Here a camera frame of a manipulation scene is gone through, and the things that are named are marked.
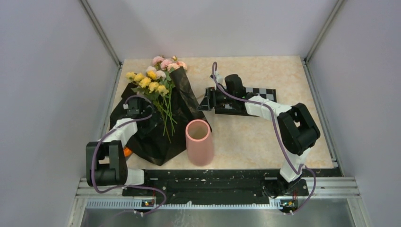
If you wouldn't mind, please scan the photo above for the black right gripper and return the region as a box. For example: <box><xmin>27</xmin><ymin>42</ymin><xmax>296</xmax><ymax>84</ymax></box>
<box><xmin>197</xmin><ymin>87</ymin><xmax>235</xmax><ymax>112</ymax></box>

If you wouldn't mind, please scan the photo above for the black wrapping sheet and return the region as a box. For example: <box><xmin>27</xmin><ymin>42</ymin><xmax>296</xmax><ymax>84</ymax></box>
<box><xmin>125</xmin><ymin>69</ymin><xmax>206</xmax><ymax>166</ymax></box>

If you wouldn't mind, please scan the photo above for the flower bouquet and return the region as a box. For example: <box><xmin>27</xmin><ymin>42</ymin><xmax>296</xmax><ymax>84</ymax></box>
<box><xmin>125</xmin><ymin>56</ymin><xmax>187</xmax><ymax>141</ymax></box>

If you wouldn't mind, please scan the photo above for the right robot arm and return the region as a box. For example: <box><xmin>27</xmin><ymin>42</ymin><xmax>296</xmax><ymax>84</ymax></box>
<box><xmin>198</xmin><ymin>72</ymin><xmax>321</xmax><ymax>196</ymax></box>

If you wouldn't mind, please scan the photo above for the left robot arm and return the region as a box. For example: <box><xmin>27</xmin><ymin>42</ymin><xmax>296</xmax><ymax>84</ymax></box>
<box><xmin>86</xmin><ymin>98</ymin><xmax>154</xmax><ymax>195</ymax></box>

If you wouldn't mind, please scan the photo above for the pink vase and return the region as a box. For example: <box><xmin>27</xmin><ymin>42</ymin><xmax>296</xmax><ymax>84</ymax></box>
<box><xmin>185</xmin><ymin>119</ymin><xmax>215</xmax><ymax>166</ymax></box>

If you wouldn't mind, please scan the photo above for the black white chessboard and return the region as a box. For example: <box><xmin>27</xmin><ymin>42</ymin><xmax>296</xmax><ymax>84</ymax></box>
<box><xmin>215</xmin><ymin>87</ymin><xmax>277</xmax><ymax>116</ymax></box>

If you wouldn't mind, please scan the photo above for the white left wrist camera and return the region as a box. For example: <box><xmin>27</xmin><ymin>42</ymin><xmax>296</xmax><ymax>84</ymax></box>
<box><xmin>123</xmin><ymin>101</ymin><xmax>141</xmax><ymax>115</ymax></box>

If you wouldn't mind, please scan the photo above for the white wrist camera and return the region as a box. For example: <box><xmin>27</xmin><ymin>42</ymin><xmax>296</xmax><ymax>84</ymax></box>
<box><xmin>210</xmin><ymin>71</ymin><xmax>224</xmax><ymax>84</ymax></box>
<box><xmin>123</xmin><ymin>101</ymin><xmax>141</xmax><ymax>115</ymax></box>

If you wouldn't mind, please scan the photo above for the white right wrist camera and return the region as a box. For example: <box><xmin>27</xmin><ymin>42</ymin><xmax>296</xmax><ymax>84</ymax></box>
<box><xmin>210</xmin><ymin>71</ymin><xmax>224</xmax><ymax>84</ymax></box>

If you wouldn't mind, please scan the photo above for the orange ring toy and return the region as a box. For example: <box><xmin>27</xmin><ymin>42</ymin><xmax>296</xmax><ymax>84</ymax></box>
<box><xmin>123</xmin><ymin>147</ymin><xmax>133</xmax><ymax>157</ymax></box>

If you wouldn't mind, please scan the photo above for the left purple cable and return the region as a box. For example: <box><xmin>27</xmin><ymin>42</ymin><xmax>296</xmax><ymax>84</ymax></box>
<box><xmin>91</xmin><ymin>95</ymin><xmax>167</xmax><ymax>216</ymax></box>

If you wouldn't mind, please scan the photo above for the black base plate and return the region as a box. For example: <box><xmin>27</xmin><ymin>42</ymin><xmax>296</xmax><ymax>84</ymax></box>
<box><xmin>122</xmin><ymin>169</ymin><xmax>309</xmax><ymax>206</ymax></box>

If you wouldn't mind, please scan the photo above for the aluminium frame rail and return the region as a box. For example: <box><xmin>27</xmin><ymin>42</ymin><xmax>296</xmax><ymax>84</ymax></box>
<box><xmin>78</xmin><ymin>0</ymin><xmax>122</xmax><ymax>68</ymax></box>

